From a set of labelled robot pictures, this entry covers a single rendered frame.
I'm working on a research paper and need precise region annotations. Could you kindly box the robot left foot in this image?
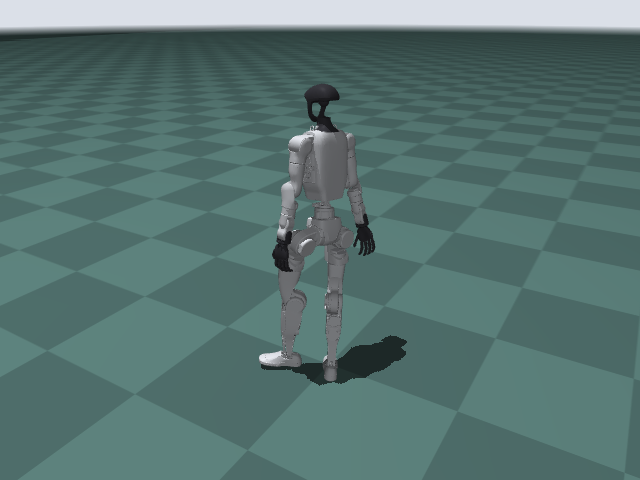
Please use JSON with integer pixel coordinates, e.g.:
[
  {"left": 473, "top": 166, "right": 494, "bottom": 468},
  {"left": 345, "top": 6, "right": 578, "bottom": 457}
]
[{"left": 259, "top": 351, "right": 302, "bottom": 367}]

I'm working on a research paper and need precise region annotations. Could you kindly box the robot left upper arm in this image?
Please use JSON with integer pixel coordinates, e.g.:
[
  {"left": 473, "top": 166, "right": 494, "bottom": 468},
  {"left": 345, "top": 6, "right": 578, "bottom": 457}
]
[{"left": 281, "top": 134, "right": 314, "bottom": 198}]

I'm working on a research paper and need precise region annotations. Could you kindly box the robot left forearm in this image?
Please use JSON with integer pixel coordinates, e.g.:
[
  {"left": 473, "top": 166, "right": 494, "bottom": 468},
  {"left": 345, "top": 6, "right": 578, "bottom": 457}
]
[{"left": 277, "top": 183, "right": 298, "bottom": 241}]

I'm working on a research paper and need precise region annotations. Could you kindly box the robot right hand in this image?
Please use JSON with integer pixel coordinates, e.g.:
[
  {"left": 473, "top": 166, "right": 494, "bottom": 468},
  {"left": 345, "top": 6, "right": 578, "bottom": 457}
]
[{"left": 353, "top": 214, "right": 375, "bottom": 256}]

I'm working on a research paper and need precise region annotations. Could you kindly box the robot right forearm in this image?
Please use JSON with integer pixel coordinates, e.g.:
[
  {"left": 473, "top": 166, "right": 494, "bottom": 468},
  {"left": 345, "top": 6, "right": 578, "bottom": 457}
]
[{"left": 347, "top": 180, "right": 368, "bottom": 224}]

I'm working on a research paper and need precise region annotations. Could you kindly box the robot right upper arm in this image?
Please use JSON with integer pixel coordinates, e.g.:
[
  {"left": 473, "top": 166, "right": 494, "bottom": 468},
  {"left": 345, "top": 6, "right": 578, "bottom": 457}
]
[{"left": 344, "top": 133, "right": 358, "bottom": 189}]

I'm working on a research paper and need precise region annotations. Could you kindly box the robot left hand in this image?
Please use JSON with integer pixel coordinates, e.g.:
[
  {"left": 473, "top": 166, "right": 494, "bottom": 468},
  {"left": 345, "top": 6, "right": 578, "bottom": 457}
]
[{"left": 272, "top": 231, "right": 293, "bottom": 272}]

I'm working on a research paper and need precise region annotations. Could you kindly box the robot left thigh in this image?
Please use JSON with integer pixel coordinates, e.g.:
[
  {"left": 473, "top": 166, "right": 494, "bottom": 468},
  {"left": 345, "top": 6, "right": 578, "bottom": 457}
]
[{"left": 278, "top": 227, "right": 318, "bottom": 309}]

